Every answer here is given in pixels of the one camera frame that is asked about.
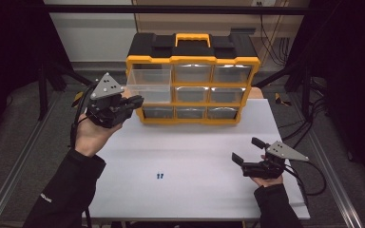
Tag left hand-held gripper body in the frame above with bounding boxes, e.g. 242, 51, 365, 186
85, 72, 133, 129

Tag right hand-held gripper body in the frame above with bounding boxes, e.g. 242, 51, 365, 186
241, 141, 310, 180

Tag clear plastic drawer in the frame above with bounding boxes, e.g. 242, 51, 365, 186
126, 68, 173, 104

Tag yellow black drawer organizer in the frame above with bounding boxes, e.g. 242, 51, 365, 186
125, 32, 261, 125

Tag person's right hand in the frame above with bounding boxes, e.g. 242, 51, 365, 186
250, 175, 284, 188

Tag person's left hand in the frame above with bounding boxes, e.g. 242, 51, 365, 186
74, 116, 123, 159

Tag yellow clamp left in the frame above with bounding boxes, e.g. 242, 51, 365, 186
70, 91, 85, 108

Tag yellow clamp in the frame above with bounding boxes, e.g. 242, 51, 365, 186
70, 91, 85, 108
274, 92, 293, 107

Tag yellow clamp right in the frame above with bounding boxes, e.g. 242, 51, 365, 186
274, 92, 293, 107

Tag grid of clear drawers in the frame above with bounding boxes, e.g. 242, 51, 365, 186
142, 64, 253, 121

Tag black metal stand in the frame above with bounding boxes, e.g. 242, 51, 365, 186
253, 60, 314, 119
37, 60, 104, 122

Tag black horizontal bar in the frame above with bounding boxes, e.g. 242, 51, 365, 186
44, 4, 312, 15

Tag black curtain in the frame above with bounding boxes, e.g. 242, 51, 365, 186
0, 0, 74, 153
284, 0, 365, 191

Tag light wooden cabinet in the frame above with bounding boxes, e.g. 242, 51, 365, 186
132, 0, 310, 41

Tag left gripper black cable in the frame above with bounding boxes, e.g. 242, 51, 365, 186
69, 85, 93, 150

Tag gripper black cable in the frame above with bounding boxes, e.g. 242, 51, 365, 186
283, 161, 328, 197
69, 85, 93, 150

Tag black floor cables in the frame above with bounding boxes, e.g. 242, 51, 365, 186
279, 77, 328, 150

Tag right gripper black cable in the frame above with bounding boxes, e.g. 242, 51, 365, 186
283, 161, 328, 197

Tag aluminium floor rail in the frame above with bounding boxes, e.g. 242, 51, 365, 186
289, 94, 365, 228
0, 91, 62, 228

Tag hanging black cables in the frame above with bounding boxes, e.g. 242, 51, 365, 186
259, 13, 291, 67

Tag white wall socket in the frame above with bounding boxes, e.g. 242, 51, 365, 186
251, 0, 277, 8

